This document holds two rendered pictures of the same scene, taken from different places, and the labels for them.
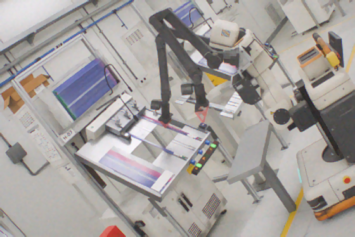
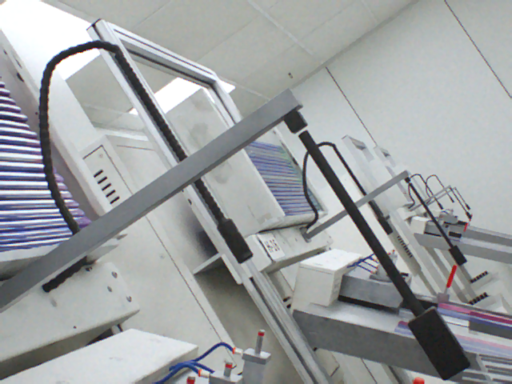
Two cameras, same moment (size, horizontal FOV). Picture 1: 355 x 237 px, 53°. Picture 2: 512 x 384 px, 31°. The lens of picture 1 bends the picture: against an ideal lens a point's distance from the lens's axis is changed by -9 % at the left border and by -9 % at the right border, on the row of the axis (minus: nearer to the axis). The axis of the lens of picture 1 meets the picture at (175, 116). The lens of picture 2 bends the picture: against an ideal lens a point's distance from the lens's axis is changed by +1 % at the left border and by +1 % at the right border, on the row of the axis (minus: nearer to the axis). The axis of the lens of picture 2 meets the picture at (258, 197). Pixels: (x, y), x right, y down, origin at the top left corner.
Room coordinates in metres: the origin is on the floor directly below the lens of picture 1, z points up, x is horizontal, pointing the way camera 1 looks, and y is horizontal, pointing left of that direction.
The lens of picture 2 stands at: (2.17, 0.63, 1.22)
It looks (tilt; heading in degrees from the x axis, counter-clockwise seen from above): 7 degrees up; 324
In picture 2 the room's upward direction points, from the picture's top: 32 degrees counter-clockwise
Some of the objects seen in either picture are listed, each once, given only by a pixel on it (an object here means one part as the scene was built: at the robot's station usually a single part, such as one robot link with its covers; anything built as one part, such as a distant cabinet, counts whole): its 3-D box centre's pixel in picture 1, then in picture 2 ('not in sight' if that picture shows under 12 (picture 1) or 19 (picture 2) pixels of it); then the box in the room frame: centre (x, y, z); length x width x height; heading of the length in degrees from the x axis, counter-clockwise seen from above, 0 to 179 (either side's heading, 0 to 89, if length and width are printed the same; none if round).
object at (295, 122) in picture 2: not in sight; (295, 122); (2.65, 0.22, 1.33); 0.01 x 0.01 x 0.01; 43
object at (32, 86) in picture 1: (37, 80); not in sight; (3.08, 0.71, 1.82); 0.68 x 0.30 x 0.20; 133
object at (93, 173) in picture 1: (90, 169); not in sight; (2.80, 0.75, 1.03); 0.06 x 0.01 x 0.35; 133
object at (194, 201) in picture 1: (165, 213); not in sight; (2.98, 0.56, 0.31); 0.70 x 0.65 x 0.62; 133
